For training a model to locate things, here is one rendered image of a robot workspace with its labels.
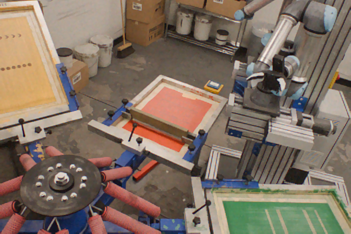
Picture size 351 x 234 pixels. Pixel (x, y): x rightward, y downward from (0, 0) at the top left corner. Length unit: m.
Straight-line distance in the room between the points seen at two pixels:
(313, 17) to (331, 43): 0.35
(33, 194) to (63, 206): 0.13
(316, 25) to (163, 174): 1.99
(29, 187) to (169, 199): 1.79
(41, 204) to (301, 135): 1.43
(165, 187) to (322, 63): 1.73
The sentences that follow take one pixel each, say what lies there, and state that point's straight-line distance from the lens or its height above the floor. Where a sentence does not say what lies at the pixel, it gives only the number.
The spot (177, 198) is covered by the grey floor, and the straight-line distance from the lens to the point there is 2.95.
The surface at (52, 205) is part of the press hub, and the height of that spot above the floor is 1.31.
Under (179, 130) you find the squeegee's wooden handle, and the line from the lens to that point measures 1.97.
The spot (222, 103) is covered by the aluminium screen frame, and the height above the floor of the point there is 0.99.
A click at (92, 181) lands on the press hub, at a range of 1.31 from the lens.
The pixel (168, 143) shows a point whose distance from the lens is 2.01.
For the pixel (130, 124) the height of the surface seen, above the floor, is 0.95.
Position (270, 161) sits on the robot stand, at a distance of 2.52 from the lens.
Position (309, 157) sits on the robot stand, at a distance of 2.44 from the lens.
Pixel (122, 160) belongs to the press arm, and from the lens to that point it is 1.75.
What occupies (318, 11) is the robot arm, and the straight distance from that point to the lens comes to 1.73.
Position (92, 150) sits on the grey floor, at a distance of 3.30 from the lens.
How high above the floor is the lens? 2.31
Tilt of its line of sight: 35 degrees down
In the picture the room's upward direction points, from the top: 9 degrees clockwise
